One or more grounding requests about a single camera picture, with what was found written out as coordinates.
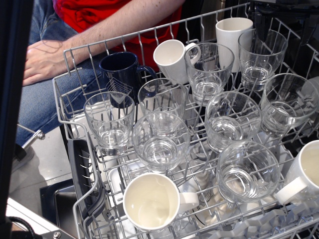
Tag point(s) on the person's bare hand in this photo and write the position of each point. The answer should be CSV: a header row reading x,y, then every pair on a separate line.
x,y
44,60

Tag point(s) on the person's bare forearm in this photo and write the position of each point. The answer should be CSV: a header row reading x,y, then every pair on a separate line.
x,y
134,16

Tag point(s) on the tall white ceramic cup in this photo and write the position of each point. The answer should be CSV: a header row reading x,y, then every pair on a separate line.
x,y
227,33

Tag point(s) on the blue jeans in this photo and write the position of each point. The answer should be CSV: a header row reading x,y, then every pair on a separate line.
x,y
37,105

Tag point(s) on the red shirt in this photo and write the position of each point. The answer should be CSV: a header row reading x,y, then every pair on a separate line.
x,y
82,14

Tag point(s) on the chrome chair base leg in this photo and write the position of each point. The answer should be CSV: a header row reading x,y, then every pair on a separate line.
x,y
39,134

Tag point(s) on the navy blue ceramic mug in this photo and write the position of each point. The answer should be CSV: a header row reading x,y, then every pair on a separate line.
x,y
123,73

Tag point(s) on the clear glass front left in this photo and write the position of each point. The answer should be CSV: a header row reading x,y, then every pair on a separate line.
x,y
110,117

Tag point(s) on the clear glass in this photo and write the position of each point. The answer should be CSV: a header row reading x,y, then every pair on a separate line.
x,y
288,101
163,94
231,117
160,140
110,117
208,66
246,172
258,60

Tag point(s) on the clear glass behind middle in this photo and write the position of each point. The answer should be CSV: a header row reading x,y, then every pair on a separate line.
x,y
163,94

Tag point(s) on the white tilted ceramic mug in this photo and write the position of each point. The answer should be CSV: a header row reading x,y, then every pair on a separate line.
x,y
169,57

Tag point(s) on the clear glass middle front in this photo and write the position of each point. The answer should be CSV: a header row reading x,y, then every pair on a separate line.
x,y
160,140

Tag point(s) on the clear glass back centre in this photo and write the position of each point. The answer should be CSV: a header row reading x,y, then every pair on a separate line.
x,y
208,66

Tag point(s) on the white mug front centre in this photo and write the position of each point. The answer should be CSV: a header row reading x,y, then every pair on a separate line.
x,y
152,201

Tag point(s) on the clear glass centre right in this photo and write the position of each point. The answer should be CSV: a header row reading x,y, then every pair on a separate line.
x,y
231,117

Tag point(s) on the clear glass back right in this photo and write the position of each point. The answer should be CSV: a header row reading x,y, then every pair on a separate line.
x,y
258,60

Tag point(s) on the clear glass front right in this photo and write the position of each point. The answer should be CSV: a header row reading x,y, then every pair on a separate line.
x,y
246,172

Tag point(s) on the clear glass far right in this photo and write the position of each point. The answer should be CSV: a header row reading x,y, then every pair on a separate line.
x,y
288,101

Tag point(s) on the white mug right edge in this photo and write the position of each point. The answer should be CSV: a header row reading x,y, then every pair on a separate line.
x,y
302,179

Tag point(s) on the black dishwasher door frame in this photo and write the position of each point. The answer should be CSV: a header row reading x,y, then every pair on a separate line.
x,y
15,18

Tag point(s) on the dark grey rack handle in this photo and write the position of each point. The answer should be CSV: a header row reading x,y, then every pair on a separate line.
x,y
83,178

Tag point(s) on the grey wire dishwasher rack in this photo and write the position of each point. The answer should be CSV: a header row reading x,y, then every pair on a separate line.
x,y
259,220

